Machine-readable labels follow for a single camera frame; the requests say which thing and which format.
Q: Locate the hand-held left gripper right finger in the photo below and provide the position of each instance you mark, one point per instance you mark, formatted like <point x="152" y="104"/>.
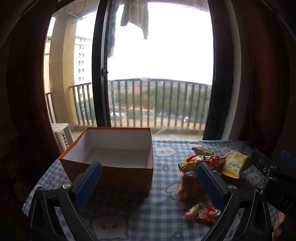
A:
<point x="210" y="185"/>

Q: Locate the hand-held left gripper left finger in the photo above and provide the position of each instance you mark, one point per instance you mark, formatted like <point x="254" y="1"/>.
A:
<point x="89" y="183"/>

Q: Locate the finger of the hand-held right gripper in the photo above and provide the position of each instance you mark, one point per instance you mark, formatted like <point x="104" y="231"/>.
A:
<point x="262" y="162"/>
<point x="289" y="158"/>

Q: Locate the orange cardboard box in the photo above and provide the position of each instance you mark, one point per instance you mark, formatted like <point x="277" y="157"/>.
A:
<point x="108" y="178"/>

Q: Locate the clear orange snack pack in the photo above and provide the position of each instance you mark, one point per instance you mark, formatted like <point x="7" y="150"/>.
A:
<point x="189" y="185"/>

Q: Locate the red cartoon face snack packet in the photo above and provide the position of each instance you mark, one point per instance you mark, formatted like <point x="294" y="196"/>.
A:
<point x="212" y="162"/>

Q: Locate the small red and yellow packet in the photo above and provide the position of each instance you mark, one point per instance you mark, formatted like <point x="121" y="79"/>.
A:
<point x="203" y="213"/>

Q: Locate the pale yellow chip bag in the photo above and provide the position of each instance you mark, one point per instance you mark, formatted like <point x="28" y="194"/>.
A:
<point x="233" y="164"/>

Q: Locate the small yellow snack packet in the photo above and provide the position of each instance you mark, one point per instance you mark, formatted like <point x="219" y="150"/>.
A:
<point x="187" y="165"/>

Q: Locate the green snack packet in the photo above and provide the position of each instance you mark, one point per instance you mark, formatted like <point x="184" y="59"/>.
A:
<point x="203" y="151"/>

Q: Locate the person's right hand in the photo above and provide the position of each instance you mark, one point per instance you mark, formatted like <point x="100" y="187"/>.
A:
<point x="280" y="223"/>

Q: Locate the white outdoor air conditioner unit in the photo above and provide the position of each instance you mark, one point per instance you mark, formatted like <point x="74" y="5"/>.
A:
<point x="62" y="136"/>

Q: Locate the blue checkered tablecloth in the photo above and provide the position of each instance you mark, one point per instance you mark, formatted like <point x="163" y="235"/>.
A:
<point x="152" y="215"/>

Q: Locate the dark red curtain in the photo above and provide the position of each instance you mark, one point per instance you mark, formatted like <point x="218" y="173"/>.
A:
<point x="27" y="92"/>
<point x="259" y="81"/>

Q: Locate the black window latch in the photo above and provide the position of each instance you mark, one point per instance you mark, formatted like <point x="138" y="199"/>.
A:
<point x="104" y="72"/>

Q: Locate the grey balcony railing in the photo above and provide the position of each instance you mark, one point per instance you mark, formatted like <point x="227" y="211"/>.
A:
<point x="161" y="80"/>

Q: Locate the beige apartment building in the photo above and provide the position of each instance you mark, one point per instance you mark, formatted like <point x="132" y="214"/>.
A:
<point x="82" y="60"/>

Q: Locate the grey hanging cloth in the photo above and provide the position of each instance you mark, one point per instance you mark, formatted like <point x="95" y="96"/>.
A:
<point x="111" y="34"/>

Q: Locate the metal clothes drying rack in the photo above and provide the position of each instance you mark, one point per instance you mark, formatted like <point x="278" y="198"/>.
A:
<point x="78" y="18"/>

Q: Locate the pale hanging garment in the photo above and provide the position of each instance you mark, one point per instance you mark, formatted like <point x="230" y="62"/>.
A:
<point x="136" y="16"/>

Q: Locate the black window frame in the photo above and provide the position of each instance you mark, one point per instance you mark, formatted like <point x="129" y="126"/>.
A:
<point x="99" y="97"/>

